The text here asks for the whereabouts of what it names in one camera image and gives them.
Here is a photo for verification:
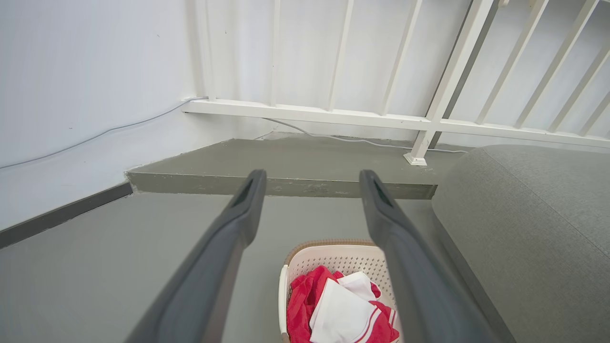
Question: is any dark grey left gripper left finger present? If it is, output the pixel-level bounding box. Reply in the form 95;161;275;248
125;169;267;343

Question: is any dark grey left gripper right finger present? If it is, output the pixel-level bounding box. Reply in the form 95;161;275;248
358;169;497;343

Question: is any cream perforated laundry basket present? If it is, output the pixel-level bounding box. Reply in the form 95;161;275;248
278;239;406;343

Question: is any white garment with red trim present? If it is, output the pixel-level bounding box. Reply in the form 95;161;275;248
309;272;397;343

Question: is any grey fabric sofa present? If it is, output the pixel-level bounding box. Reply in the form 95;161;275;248
431;144;610;343

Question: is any grey concrete step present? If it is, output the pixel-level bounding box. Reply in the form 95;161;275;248
126;138;473;200

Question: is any black baseboard strip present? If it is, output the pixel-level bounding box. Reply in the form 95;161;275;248
0;182;134;250

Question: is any white metal railing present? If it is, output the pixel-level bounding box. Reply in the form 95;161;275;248
183;0;610;167

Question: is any thin white cable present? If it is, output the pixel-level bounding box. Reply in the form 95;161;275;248
0;96;468;170

